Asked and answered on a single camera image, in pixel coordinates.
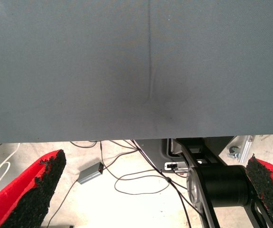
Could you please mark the grey adapter box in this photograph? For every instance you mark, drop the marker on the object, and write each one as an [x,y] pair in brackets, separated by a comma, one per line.
[90,174]

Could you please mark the dark grey table cloth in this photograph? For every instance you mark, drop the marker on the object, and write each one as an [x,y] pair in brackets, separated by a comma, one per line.
[79,59]

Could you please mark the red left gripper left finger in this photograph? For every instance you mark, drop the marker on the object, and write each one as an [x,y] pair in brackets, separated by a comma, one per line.
[20,202]

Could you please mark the grey base housing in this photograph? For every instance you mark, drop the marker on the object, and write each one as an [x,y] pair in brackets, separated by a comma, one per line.
[155,152]

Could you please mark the aluminium profile bar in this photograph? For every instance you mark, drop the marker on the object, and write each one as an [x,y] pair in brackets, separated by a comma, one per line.
[246,148]

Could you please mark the thin black adapter lead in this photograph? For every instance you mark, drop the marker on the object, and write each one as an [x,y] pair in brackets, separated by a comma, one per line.
[64,202]

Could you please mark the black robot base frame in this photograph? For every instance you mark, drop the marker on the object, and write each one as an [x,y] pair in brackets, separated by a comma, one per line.
[221,185]

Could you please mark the grey caster wheel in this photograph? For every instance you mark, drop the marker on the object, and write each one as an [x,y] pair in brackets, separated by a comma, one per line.
[233,152]

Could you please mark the silver metal bar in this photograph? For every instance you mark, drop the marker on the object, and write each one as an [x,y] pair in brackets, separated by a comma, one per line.
[60,226]

